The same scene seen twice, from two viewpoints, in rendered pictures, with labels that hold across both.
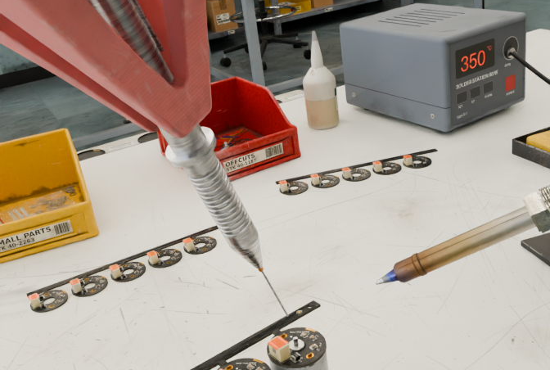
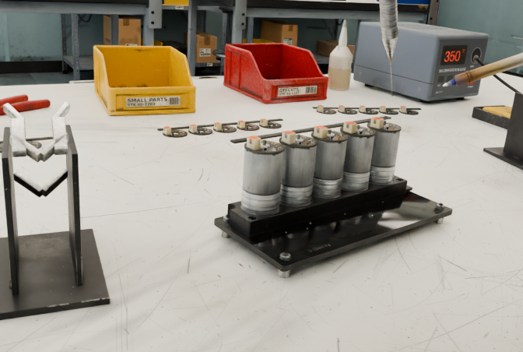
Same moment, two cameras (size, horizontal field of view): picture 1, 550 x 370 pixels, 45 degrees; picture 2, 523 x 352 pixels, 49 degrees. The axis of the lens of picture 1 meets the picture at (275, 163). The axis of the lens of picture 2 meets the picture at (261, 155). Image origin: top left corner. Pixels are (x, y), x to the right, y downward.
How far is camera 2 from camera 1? 0.23 m
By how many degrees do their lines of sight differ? 6
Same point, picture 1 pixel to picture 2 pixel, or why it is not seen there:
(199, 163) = not seen: outside the picture
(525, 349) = (490, 184)
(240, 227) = (394, 24)
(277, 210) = (318, 118)
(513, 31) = (479, 44)
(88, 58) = not seen: outside the picture
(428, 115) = (415, 88)
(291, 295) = not seen: hidden behind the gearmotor
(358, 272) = not seen: hidden behind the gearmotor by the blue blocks
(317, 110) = (336, 75)
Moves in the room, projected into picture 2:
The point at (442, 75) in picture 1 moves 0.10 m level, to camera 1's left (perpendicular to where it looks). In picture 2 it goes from (432, 60) to (358, 56)
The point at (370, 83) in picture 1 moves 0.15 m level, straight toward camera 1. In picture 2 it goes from (375, 65) to (387, 85)
